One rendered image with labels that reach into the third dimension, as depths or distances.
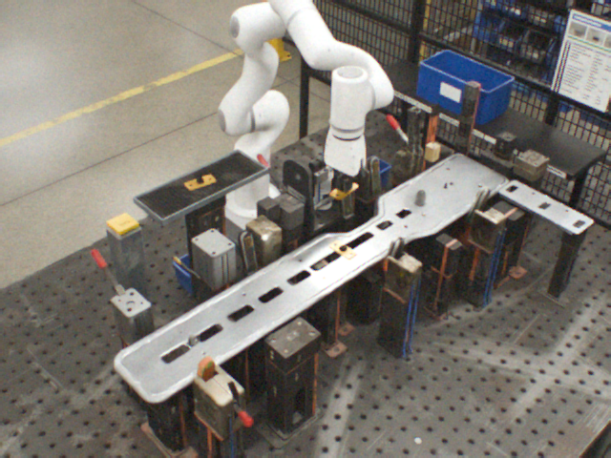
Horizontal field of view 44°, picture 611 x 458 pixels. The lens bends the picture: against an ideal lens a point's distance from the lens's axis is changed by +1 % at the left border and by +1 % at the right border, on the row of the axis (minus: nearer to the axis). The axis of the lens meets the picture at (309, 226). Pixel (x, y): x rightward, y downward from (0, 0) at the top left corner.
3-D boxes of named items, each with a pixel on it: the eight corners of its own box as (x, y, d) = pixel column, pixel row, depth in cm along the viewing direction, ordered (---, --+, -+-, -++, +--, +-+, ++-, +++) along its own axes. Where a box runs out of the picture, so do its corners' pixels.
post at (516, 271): (516, 280, 254) (535, 211, 236) (489, 263, 260) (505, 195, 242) (527, 271, 257) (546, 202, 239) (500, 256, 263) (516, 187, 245)
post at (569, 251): (564, 308, 244) (587, 239, 226) (535, 291, 250) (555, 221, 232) (575, 300, 247) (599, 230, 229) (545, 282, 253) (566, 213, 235)
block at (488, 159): (494, 238, 271) (510, 167, 252) (466, 222, 277) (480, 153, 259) (498, 234, 272) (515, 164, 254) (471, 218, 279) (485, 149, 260)
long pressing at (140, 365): (158, 416, 171) (158, 411, 170) (105, 360, 184) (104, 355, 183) (514, 182, 248) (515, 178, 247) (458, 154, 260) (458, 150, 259)
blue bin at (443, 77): (481, 126, 267) (488, 93, 259) (414, 93, 284) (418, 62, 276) (509, 110, 276) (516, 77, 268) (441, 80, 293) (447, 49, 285)
